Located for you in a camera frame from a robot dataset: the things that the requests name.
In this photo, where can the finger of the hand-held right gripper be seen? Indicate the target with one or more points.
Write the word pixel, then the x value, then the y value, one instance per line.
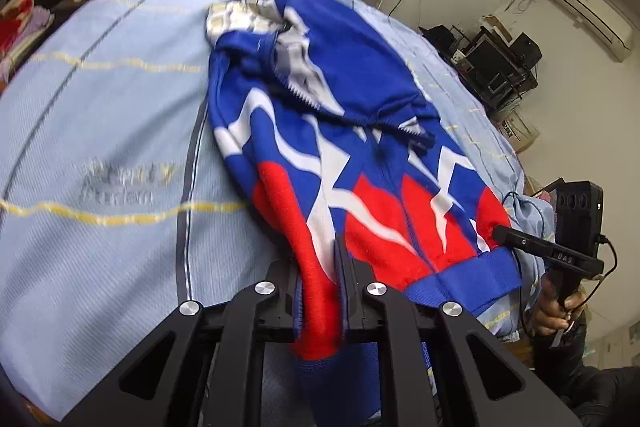
pixel 520 239

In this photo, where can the black computer monitor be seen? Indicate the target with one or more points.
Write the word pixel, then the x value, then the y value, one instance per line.
pixel 487 59

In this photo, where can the black computer desk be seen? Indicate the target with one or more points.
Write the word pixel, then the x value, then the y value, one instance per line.
pixel 480 72

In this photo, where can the red patterned blanket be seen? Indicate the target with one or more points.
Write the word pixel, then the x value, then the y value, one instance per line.
pixel 20 22

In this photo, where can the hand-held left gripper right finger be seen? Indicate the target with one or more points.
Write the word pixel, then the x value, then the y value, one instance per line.
pixel 385 322

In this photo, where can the white air conditioner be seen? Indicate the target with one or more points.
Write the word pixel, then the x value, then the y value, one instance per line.
pixel 590 7

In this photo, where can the person's right hand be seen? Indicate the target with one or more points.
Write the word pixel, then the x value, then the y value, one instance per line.
pixel 550 312

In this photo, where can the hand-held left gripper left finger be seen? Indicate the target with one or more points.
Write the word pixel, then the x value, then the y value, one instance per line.
pixel 250 322

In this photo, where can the blue red white hooded jacket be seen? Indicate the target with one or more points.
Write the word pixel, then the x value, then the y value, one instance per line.
pixel 350 147

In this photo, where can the white plastic bucket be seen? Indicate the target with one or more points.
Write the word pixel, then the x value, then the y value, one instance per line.
pixel 520 132

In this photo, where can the black speaker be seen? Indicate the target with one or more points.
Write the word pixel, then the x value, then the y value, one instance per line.
pixel 529 49

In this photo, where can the light blue striped bedsheet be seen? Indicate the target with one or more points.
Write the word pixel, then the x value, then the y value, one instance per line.
pixel 110 117

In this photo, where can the person's dark clothing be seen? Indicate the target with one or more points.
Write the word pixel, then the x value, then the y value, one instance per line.
pixel 600 387

